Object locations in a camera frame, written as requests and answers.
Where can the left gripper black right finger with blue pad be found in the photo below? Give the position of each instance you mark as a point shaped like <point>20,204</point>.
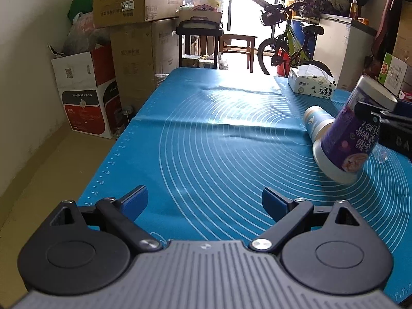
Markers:
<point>291,218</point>

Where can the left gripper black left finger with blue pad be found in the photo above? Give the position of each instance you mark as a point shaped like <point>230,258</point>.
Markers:
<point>117,217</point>

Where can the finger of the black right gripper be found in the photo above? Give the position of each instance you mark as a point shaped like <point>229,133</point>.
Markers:
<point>378,115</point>

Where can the purple paper cup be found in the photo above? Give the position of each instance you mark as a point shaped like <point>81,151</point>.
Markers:
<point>345,147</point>

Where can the clear plastic cup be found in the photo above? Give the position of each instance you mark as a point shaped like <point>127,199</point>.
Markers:
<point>381,154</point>

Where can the blue white paper cup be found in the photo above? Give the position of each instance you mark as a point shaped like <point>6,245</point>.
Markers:
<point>317,122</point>

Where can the green white carton box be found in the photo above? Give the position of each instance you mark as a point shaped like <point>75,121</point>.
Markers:
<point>395,74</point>

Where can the white chest freezer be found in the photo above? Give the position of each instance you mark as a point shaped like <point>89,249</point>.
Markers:
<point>343,48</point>

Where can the white tissue pack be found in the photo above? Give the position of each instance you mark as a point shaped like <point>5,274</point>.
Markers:
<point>312,81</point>

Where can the blue silicone baking mat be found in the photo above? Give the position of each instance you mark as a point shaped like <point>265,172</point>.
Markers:
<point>208,142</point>

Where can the orange drink bottle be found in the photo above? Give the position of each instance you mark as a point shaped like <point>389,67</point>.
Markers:
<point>354,8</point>

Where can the green black bicycle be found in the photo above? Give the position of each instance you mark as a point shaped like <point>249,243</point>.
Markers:
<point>286,50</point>

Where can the red white appliance box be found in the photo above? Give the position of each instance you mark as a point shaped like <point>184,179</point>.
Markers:
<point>88,90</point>

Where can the tall brown cardboard box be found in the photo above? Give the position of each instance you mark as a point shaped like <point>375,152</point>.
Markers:
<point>141,52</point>

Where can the wooden stool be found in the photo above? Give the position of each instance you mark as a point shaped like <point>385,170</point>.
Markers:
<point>226,46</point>

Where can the black metal stand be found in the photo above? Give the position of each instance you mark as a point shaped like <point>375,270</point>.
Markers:
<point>203,29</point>

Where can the green bag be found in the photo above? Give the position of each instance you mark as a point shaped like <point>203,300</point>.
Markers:
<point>79,6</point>

